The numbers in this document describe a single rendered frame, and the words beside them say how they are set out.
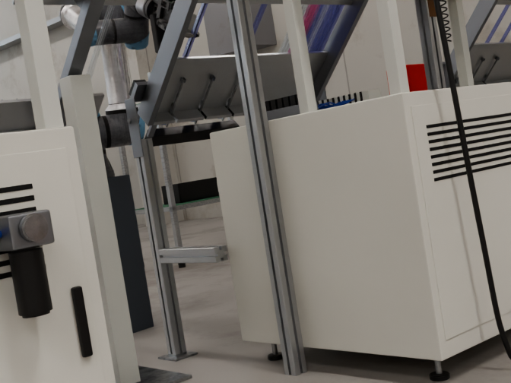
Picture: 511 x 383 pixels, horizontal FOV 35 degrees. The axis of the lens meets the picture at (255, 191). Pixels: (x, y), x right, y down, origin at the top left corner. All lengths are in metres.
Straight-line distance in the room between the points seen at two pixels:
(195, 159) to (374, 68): 2.46
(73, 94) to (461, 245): 1.01
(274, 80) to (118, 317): 0.97
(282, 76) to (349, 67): 4.55
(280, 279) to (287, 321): 0.10
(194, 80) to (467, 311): 1.08
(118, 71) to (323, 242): 1.28
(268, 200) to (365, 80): 5.21
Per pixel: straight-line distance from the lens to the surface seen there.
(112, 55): 2.92
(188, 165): 8.70
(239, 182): 2.08
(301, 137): 1.89
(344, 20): 2.70
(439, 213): 1.74
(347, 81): 7.21
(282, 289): 1.97
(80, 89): 2.11
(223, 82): 2.51
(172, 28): 2.25
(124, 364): 2.15
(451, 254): 1.77
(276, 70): 2.62
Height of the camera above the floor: 0.53
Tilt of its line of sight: 2 degrees down
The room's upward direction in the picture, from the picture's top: 9 degrees counter-clockwise
